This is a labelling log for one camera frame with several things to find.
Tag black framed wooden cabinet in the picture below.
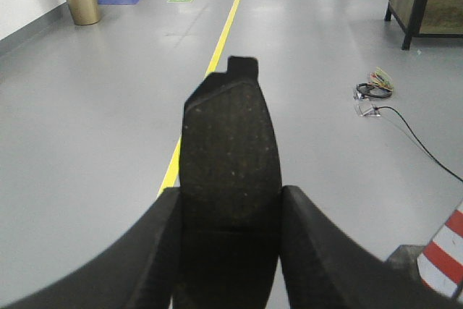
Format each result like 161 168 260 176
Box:
384 0 462 50

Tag coiled coloured wires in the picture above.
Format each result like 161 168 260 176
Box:
352 66 396 102

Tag dark grey brake pad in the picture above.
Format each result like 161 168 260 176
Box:
173 56 282 308

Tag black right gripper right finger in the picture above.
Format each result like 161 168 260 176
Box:
280 185 460 308

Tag black floor cable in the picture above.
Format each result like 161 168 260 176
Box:
372 105 463 183

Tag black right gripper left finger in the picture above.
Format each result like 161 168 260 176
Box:
10 187 181 308

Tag red white traffic cone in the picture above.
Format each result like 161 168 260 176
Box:
386 204 462 304

